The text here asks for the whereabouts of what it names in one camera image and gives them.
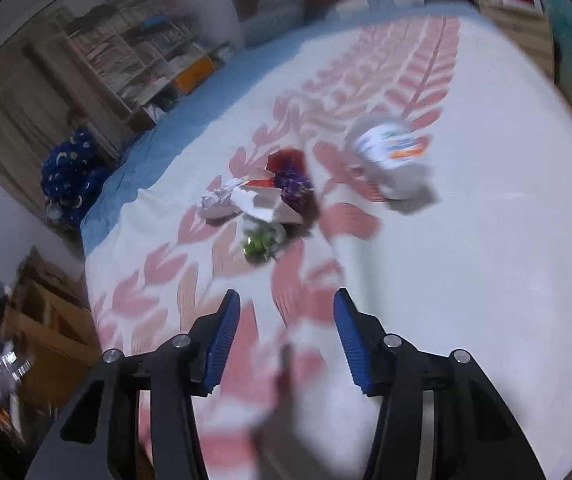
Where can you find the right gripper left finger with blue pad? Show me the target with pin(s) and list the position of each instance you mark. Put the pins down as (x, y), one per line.
(220, 333)

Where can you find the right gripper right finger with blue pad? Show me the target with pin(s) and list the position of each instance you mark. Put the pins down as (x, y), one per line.
(354, 332)

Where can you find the green clear plastic wrapper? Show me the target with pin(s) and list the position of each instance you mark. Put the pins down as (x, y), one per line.
(261, 240)

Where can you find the red white torn wrapper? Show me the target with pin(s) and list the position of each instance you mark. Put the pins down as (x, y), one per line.
(258, 196)

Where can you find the purple candy wrapper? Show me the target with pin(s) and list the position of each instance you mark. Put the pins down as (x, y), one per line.
(296, 189)

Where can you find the white yogurt cup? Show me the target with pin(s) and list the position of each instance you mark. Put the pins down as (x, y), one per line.
(394, 157)

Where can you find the white pink leaf blanket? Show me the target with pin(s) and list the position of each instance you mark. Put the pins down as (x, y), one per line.
(366, 259)

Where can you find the bed with blue sheet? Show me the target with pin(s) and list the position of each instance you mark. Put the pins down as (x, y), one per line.
(176, 124)

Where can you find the wooden desk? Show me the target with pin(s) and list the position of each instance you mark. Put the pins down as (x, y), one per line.
(49, 317)

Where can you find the dark blue star-pattern cloth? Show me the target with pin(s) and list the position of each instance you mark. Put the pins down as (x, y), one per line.
(72, 178)

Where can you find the white bookshelf with books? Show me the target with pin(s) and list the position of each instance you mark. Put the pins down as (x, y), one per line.
(147, 54)

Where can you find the beige curtain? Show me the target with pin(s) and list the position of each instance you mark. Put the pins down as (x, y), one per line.
(41, 87)

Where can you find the plaid grey pillow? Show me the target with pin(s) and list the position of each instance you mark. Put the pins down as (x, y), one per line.
(273, 19)

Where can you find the white pillow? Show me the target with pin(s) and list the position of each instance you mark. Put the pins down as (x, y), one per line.
(346, 8)

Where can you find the beige wooden nightstand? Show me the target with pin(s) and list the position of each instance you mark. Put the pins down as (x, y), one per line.
(527, 26)

